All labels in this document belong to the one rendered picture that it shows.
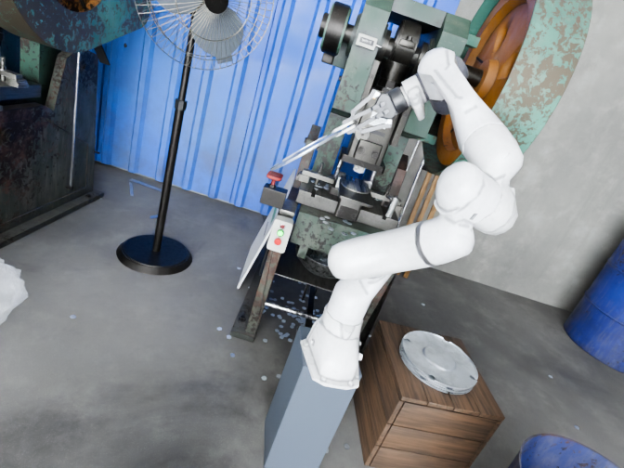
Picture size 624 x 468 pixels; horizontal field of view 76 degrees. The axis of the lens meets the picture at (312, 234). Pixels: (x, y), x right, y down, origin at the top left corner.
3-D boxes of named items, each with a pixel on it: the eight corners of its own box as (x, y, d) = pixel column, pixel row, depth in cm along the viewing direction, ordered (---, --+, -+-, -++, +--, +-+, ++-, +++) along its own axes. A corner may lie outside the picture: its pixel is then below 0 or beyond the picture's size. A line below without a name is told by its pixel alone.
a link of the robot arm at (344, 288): (385, 316, 122) (418, 246, 112) (344, 329, 110) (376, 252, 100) (360, 294, 129) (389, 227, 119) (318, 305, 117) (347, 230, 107)
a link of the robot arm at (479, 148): (536, 160, 76) (570, 199, 85) (495, 114, 89) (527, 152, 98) (453, 220, 85) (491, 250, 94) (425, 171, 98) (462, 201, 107)
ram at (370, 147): (381, 169, 165) (409, 97, 154) (346, 157, 164) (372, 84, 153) (378, 159, 181) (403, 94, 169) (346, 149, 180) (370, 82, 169)
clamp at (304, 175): (331, 190, 181) (338, 169, 177) (295, 179, 180) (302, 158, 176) (331, 187, 186) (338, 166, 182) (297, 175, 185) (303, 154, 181)
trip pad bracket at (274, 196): (274, 234, 166) (287, 191, 158) (252, 227, 166) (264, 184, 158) (277, 228, 172) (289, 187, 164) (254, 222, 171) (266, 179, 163)
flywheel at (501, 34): (581, -41, 151) (476, 106, 212) (532, -59, 150) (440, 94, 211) (617, 72, 112) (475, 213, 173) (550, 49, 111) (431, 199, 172)
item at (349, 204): (361, 235, 159) (373, 204, 154) (328, 225, 158) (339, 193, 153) (359, 214, 182) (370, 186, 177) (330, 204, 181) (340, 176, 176)
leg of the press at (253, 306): (253, 343, 181) (313, 155, 146) (229, 335, 181) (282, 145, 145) (282, 253, 266) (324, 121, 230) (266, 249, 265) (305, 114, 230)
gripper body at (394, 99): (409, 109, 127) (382, 123, 129) (397, 84, 124) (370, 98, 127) (410, 110, 120) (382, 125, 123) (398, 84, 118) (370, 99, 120)
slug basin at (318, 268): (356, 294, 185) (363, 277, 181) (285, 273, 183) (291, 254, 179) (354, 261, 216) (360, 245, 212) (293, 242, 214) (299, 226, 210)
